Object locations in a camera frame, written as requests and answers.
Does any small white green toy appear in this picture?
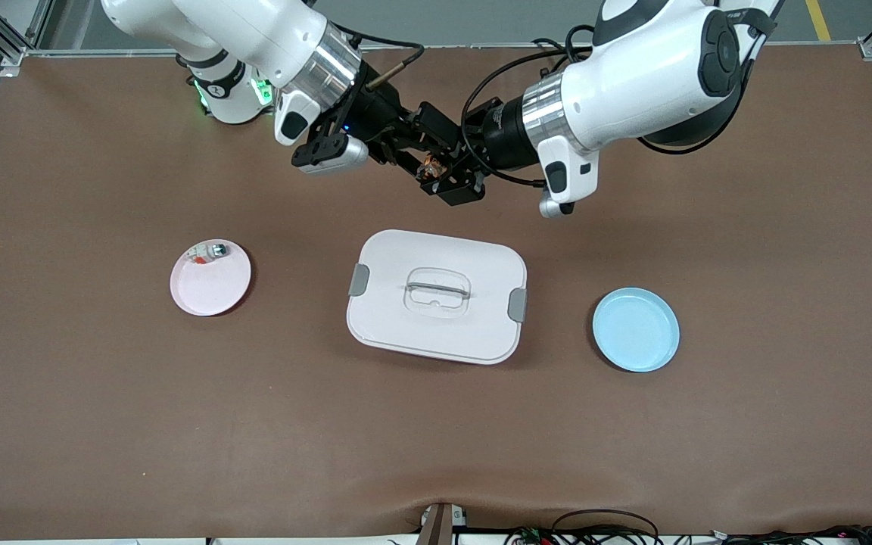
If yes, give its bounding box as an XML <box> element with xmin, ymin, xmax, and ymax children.
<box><xmin>185</xmin><ymin>241</ymin><xmax>230</xmax><ymax>266</ymax></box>

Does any brown table mat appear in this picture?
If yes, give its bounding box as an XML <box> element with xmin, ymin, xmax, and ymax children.
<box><xmin>0</xmin><ymin>44</ymin><xmax>872</xmax><ymax>540</ymax></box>

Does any light blue round plate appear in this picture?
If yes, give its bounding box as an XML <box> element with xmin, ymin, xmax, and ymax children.
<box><xmin>591</xmin><ymin>287</ymin><xmax>680</xmax><ymax>373</ymax></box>

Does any metal table edge bracket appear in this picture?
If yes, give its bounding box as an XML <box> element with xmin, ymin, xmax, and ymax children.
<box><xmin>417</xmin><ymin>502</ymin><xmax>469</xmax><ymax>545</ymax></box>

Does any black looped cable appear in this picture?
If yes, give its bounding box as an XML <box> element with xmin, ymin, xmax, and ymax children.
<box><xmin>551</xmin><ymin>509</ymin><xmax>661</xmax><ymax>545</ymax></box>

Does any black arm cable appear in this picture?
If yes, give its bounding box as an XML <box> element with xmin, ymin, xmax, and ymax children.
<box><xmin>462</xmin><ymin>25</ymin><xmax>603</xmax><ymax>187</ymax></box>
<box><xmin>338</xmin><ymin>26</ymin><xmax>426</xmax><ymax>89</ymax></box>

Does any black cable bundle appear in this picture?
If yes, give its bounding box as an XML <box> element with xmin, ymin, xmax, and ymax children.
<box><xmin>504</xmin><ymin>525</ymin><xmax>872</xmax><ymax>545</ymax></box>

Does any white lidded storage box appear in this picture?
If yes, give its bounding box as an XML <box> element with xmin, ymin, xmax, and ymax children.
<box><xmin>346</xmin><ymin>229</ymin><xmax>528</xmax><ymax>366</ymax></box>

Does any pink round plate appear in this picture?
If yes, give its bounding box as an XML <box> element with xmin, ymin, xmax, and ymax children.
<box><xmin>170</xmin><ymin>239</ymin><xmax>252</xmax><ymax>317</ymax></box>

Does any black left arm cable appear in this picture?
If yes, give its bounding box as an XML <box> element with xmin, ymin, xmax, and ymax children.
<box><xmin>462</xmin><ymin>25</ymin><xmax>603</xmax><ymax>187</ymax></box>

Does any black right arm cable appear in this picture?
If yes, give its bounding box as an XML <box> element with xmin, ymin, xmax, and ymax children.
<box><xmin>338</xmin><ymin>26</ymin><xmax>426</xmax><ymax>89</ymax></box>

